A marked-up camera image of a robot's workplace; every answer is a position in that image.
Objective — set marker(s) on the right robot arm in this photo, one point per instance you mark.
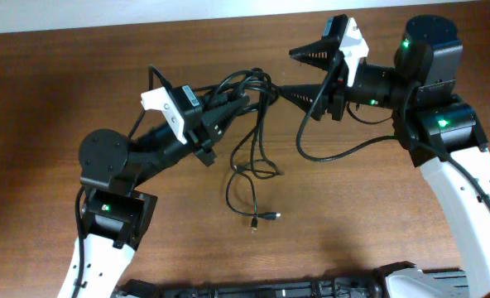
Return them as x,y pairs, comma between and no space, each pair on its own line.
440,131

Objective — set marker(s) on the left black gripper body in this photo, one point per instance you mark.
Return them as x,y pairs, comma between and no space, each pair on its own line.
203,153

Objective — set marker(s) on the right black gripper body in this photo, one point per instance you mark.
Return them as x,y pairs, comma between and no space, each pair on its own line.
333,87

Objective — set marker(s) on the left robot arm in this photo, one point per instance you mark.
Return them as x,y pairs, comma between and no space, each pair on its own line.
112,216

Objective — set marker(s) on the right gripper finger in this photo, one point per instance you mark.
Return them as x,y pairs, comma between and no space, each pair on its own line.
318,54
303,96

